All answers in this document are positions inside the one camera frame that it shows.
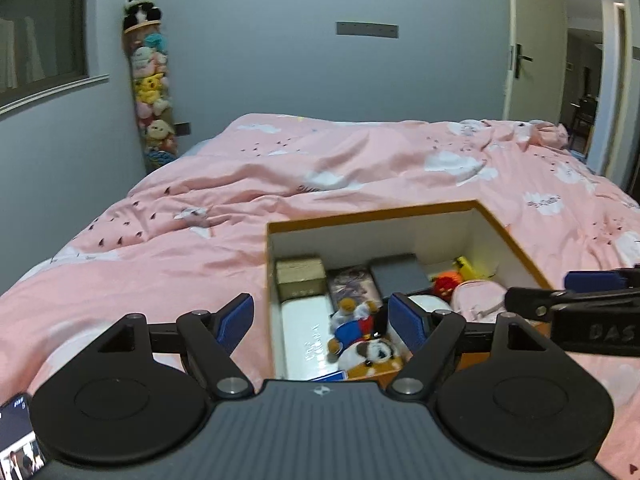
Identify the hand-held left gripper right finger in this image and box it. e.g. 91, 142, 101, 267
385, 292, 563, 402

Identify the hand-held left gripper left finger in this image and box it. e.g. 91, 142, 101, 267
92, 292, 256, 401

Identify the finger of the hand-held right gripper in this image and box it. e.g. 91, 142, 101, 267
565, 267, 640, 293
504, 286, 640, 321

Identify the brown dog plush toy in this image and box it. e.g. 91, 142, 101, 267
337, 337, 406, 381

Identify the black square box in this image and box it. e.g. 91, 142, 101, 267
369, 254, 432, 298

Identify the orange plush toy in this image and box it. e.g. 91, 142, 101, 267
431, 271, 463, 301

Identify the pink pouch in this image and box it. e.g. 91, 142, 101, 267
450, 280, 511, 321

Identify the duck plush toy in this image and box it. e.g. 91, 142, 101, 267
327, 297, 383, 361

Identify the picture print box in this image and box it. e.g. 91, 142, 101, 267
326, 267, 383, 306

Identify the long white box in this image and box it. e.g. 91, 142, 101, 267
280, 294, 346, 380

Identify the yellow plush toy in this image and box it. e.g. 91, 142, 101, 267
452, 256, 493, 281

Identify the gold box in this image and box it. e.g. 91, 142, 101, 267
275, 256, 328, 301

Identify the orange cardboard box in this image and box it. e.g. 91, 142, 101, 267
265, 200, 556, 396

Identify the pink printed blanket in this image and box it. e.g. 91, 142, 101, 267
0, 112, 640, 480

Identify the dark wooden chair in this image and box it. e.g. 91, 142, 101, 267
570, 96, 601, 153

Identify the smartphone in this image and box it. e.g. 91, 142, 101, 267
0, 392, 48, 480

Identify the hanging column of plush toys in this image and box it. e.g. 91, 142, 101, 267
121, 0, 180, 176

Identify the beige door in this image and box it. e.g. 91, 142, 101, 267
505, 0, 568, 126

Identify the window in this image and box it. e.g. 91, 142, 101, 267
0, 0, 111, 116

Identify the black door handle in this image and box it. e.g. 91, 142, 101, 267
509, 44, 537, 80

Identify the grey wall plate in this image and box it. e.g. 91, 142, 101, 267
336, 21, 400, 38

